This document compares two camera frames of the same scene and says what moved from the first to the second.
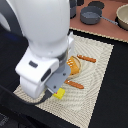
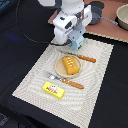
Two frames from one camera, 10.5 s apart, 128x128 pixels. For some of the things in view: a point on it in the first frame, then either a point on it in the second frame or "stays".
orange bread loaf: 74,69 stays
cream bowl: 122,16 stays
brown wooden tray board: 105,27 stays
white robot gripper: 38,72 → 63,23
